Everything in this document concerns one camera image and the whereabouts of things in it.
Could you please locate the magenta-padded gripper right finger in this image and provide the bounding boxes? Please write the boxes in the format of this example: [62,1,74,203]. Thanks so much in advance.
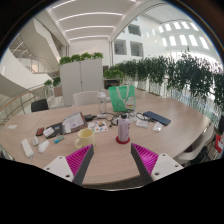
[130,143,184,186]

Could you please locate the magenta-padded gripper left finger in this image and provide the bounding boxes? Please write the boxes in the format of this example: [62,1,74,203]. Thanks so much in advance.
[43,143,95,187]

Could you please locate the lilac drink bottle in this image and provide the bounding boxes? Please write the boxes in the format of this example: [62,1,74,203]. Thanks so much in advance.
[117,113,131,143]

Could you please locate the white computer mouse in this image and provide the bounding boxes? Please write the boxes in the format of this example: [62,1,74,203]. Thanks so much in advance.
[37,139,50,154]

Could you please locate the small white rounded case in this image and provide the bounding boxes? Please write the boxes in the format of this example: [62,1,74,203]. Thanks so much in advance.
[31,135,40,147]

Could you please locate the small white box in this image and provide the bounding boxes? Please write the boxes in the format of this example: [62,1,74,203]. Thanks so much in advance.
[42,126,56,138]

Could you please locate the white power strip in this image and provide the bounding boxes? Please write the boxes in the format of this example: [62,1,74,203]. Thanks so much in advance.
[21,137,35,159]

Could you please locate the small white packet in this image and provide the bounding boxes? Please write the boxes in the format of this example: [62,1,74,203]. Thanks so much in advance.
[152,121,164,132]

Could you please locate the small red and black device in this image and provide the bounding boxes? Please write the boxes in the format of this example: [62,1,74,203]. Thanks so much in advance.
[35,126,45,137]

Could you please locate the pale yellow mug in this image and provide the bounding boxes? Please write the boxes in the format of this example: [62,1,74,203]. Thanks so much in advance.
[73,127,96,150]

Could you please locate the white plastic chair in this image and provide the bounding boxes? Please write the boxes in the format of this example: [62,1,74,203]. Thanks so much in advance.
[174,123,216,164]

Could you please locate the open book with dark cover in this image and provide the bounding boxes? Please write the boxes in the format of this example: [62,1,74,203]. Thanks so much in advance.
[61,111,88,134]

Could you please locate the clear plastic packet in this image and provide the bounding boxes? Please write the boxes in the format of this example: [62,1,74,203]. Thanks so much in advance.
[135,119,150,129]

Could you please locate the dark blue tablet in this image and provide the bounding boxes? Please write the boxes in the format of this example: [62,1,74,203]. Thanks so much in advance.
[142,110,172,127]

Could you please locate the colourful sticker sheet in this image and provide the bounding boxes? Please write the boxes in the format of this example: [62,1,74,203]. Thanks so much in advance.
[87,119,110,134]

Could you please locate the red chair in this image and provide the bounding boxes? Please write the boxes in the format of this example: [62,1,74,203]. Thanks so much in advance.
[214,133,224,154]

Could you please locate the black chair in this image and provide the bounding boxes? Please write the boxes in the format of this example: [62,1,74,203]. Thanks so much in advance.
[30,98,50,113]

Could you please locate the clear shaker bottle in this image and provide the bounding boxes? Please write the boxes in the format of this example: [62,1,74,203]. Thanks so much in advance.
[96,89,108,114]

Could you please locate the green tote bag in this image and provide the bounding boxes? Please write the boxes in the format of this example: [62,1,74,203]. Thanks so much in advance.
[108,85,137,113]

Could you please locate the small green potted plants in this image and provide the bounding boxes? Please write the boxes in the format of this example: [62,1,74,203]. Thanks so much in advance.
[43,76,62,88]

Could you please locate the white cabinet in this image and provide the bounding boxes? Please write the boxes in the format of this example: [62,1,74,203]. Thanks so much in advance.
[59,58,105,107]

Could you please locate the row of green trees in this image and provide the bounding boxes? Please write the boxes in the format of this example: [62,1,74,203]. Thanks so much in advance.
[103,53,224,118]

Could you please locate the bushy green planter plants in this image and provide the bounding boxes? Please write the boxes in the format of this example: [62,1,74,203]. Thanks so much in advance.
[58,51,104,66]

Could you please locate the black cable tangle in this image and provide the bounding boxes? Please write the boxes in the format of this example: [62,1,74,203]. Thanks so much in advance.
[109,110,151,128]

